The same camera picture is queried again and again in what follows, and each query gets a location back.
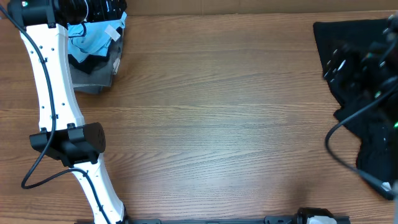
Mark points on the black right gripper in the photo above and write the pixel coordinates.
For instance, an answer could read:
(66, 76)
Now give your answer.
(362, 62)

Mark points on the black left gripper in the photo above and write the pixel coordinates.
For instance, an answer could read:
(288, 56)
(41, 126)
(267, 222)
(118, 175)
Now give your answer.
(114, 13)

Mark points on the light blue printed t-shirt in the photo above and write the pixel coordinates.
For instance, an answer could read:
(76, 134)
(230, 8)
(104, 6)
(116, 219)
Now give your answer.
(93, 38)

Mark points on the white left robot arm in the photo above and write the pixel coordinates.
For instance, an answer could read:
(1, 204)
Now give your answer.
(65, 142)

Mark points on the black folded garment on stack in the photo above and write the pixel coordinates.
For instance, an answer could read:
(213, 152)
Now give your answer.
(89, 51)

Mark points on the white folded garment under stack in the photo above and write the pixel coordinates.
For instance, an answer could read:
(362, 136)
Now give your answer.
(118, 49)

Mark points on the grey folded shorts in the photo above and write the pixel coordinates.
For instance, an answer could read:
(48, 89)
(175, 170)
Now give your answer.
(93, 74)

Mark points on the black garment at right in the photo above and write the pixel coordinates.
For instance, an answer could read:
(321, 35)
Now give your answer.
(363, 109)

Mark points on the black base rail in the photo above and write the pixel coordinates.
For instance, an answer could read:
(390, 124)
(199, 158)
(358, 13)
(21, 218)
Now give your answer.
(265, 220)

